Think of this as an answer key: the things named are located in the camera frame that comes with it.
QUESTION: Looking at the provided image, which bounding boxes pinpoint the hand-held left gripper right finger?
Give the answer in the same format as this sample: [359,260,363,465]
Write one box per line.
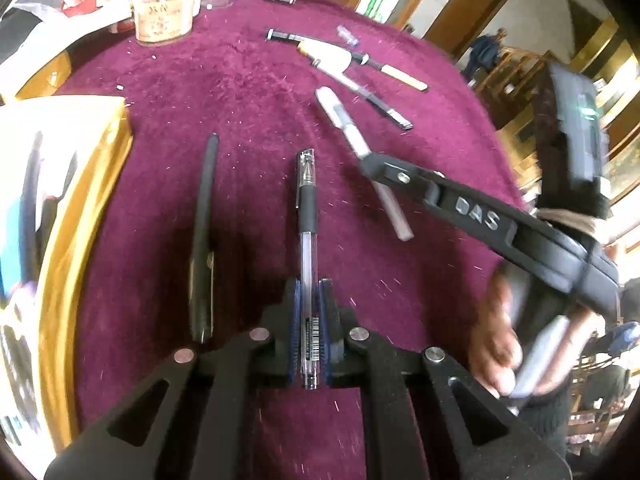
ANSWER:
[319,279,572,480]

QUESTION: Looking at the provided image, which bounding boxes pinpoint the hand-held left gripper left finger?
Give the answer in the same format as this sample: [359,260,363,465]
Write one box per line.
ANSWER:
[45,279,303,480]

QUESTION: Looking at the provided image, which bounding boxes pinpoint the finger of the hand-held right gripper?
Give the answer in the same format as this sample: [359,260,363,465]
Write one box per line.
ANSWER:
[360,153,519,261]

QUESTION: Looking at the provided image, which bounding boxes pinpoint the clear pen with black grip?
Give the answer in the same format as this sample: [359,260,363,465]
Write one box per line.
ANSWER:
[297,148,321,391]

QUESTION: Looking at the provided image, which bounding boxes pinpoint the white pen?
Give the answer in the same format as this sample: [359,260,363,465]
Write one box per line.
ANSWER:
[314,86,415,242]

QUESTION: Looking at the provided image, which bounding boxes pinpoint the gold box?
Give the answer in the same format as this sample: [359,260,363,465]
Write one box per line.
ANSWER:
[0,95,134,457]

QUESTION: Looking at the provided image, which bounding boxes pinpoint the person's right forearm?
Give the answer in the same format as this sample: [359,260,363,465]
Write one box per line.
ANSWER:
[519,389,577,462]

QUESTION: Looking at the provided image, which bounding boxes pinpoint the person's right hand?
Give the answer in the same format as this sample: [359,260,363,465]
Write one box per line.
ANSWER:
[469,264,526,400]

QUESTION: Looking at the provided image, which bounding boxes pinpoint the black and clear pen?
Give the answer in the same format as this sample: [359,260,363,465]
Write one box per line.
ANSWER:
[312,57,415,131]

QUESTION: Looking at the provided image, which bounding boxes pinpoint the thick black pen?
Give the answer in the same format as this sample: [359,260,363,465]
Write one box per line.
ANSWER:
[188,133,221,344]

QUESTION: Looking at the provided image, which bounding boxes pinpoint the brown wooden door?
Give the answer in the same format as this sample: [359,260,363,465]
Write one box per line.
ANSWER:
[424,0,509,59]

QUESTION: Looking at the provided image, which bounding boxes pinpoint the white oval object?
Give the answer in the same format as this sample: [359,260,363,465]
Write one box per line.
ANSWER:
[297,40,354,74]

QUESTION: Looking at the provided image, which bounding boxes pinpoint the burgundy tablecloth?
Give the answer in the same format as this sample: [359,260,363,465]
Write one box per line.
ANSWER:
[50,0,532,480]

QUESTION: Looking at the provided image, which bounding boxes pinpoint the brown tea can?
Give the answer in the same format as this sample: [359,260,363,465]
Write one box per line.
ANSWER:
[132,0,197,47]

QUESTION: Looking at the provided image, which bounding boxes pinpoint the white papers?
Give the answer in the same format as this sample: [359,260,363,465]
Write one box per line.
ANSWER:
[0,0,134,69]

